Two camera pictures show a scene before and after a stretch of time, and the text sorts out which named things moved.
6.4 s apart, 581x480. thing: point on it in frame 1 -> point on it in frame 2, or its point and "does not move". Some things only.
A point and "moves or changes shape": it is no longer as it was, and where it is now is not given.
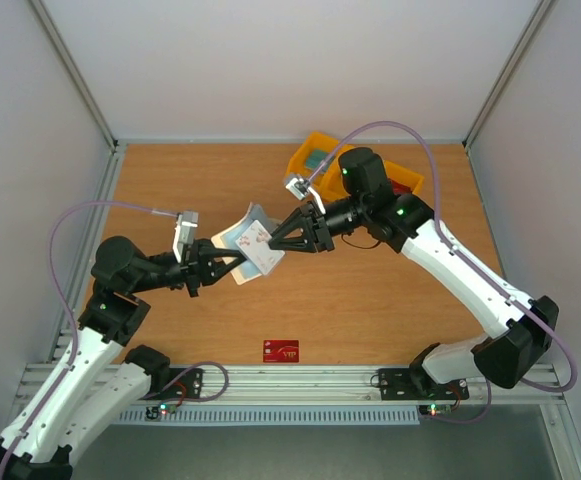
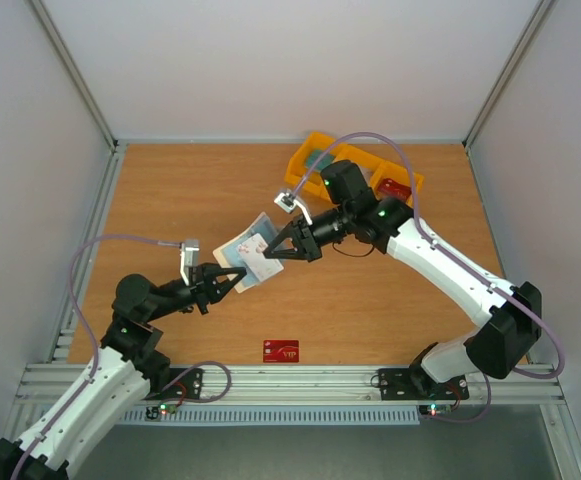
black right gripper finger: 307,236 -> 289,254
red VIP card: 280,351 does not move
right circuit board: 434,409 does not move
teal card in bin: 316,157 does not move
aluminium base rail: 312,383 does not move
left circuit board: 153,412 does not move
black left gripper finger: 218,276 -> 217,293
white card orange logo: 253,244 moves or changes shape
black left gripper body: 192,269 -> 200,291
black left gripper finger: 207,252 -> 210,272
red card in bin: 400,189 does not move
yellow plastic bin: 317,162 does not move
